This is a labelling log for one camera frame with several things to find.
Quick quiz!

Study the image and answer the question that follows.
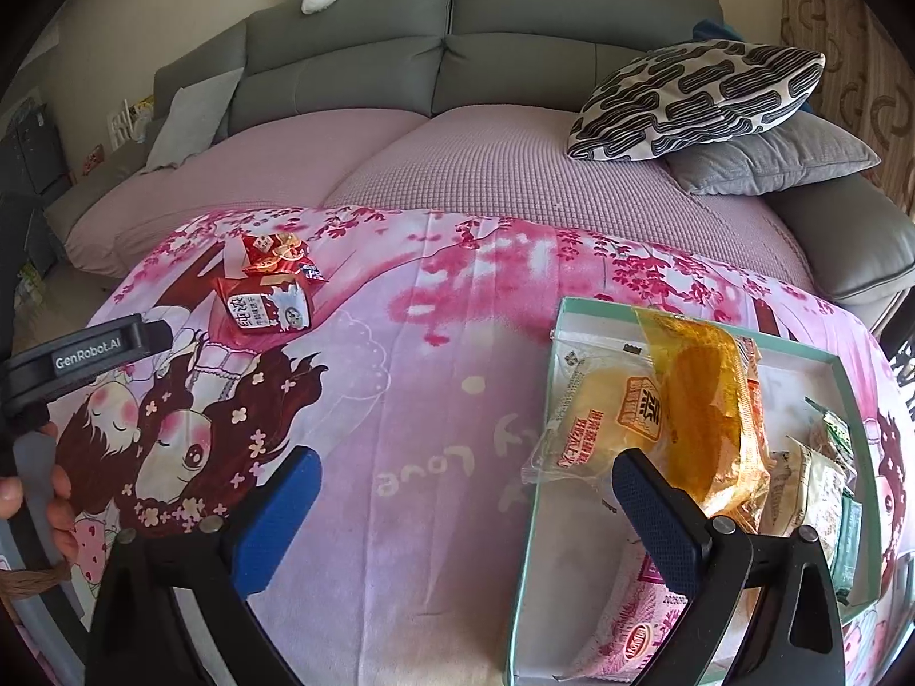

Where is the white magazine rack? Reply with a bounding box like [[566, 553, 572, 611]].
[[107, 94, 155, 150]]

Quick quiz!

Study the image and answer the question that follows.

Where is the grey sofa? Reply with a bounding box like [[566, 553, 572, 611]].
[[42, 0, 915, 333]]

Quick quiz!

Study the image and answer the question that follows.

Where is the pink cartoon tablecloth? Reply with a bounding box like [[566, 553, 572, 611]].
[[51, 206, 913, 684]]

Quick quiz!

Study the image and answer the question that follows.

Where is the red white snack packet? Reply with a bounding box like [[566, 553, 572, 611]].
[[214, 274, 312, 334]]

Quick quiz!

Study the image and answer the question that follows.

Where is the pink bread snack packet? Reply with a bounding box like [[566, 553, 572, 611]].
[[557, 542, 689, 683]]

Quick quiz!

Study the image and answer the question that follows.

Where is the light grey cushion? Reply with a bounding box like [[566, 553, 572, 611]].
[[142, 68, 244, 174]]

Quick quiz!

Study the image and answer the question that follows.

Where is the patterned beige curtain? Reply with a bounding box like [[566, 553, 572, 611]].
[[780, 0, 913, 214]]

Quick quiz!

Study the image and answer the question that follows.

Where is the green milk biscuit packet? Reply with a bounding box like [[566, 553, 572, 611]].
[[805, 397, 856, 480]]

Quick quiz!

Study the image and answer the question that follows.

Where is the black white patterned cushion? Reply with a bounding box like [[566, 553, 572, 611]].
[[566, 39, 826, 163]]

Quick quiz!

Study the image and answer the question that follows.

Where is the teal white cardboard tray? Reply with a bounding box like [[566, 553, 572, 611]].
[[504, 297, 881, 684]]

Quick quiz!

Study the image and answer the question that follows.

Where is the red orange snack packet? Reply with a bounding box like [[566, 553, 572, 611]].
[[242, 232, 326, 284]]

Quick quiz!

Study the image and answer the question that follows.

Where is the steamed cake clear packet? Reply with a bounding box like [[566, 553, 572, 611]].
[[521, 347, 669, 486]]

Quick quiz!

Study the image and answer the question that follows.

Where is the pink sofa cover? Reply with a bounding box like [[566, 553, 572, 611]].
[[46, 105, 814, 291]]

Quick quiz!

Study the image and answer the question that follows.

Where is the dark green snack packet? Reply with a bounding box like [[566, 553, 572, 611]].
[[830, 491, 862, 605]]

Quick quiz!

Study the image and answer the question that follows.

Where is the orange yellow cake packet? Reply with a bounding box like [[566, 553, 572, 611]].
[[638, 310, 771, 531]]

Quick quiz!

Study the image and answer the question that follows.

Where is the pale green small snack packet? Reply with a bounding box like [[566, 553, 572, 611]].
[[760, 437, 845, 565]]

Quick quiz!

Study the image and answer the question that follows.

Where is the person's left hand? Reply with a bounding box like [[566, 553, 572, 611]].
[[2, 423, 81, 564]]

